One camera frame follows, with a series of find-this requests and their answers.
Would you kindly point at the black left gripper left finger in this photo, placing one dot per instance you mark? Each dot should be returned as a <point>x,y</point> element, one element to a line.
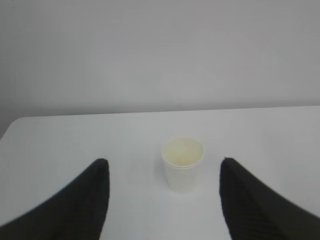
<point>76,212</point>

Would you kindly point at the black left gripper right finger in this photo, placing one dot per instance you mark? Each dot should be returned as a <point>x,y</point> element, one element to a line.
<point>254,211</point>

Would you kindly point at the white paper cup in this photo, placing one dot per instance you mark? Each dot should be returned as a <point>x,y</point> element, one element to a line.
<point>182,157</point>

